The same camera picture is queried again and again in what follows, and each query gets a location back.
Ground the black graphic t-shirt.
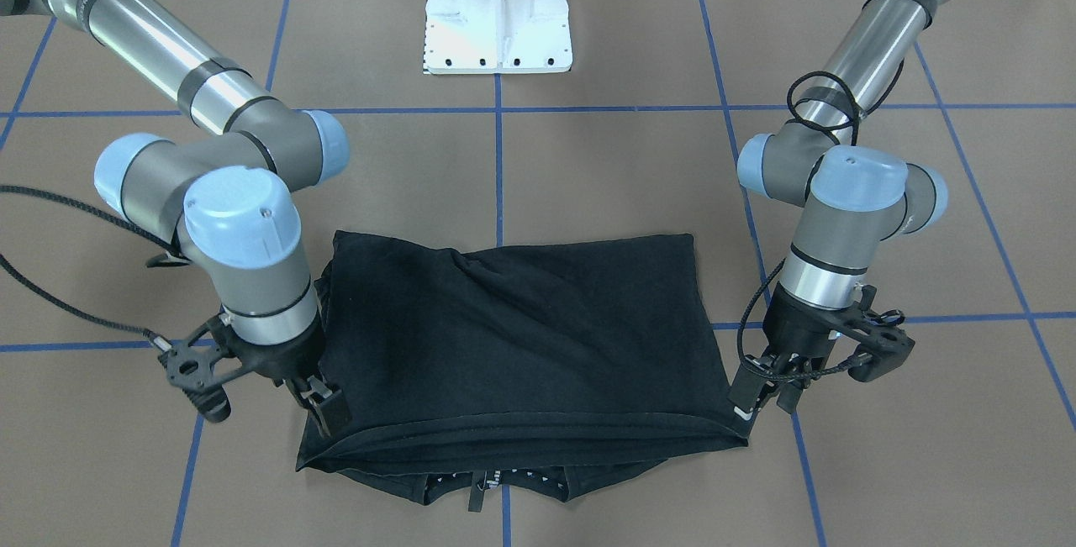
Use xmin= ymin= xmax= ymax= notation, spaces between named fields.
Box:
xmin=296 ymin=232 xmax=752 ymax=505

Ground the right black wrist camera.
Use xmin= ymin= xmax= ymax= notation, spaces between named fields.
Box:
xmin=145 ymin=314 xmax=253 ymax=423

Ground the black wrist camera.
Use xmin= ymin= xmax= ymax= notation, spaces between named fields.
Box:
xmin=145 ymin=314 xmax=253 ymax=423
xmin=837 ymin=284 xmax=915 ymax=383

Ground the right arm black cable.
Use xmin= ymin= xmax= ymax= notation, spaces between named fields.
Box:
xmin=0 ymin=184 xmax=182 ymax=350

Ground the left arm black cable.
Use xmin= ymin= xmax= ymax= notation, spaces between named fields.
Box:
xmin=736 ymin=0 xmax=909 ymax=376

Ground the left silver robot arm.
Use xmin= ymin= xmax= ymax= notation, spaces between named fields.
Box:
xmin=730 ymin=0 xmax=950 ymax=421

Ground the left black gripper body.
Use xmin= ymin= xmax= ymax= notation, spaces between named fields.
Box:
xmin=761 ymin=286 xmax=853 ymax=371

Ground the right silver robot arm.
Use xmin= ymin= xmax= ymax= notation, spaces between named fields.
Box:
xmin=28 ymin=0 xmax=351 ymax=436

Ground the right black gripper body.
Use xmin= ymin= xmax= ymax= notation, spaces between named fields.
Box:
xmin=225 ymin=313 xmax=326 ymax=385

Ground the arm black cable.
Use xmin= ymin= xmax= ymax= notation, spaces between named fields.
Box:
xmin=736 ymin=0 xmax=909 ymax=376
xmin=0 ymin=184 xmax=182 ymax=350

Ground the white pedestal column base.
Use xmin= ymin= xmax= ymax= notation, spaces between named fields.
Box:
xmin=423 ymin=0 xmax=575 ymax=75

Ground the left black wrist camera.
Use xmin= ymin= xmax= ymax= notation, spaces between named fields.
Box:
xmin=837 ymin=284 xmax=915 ymax=383

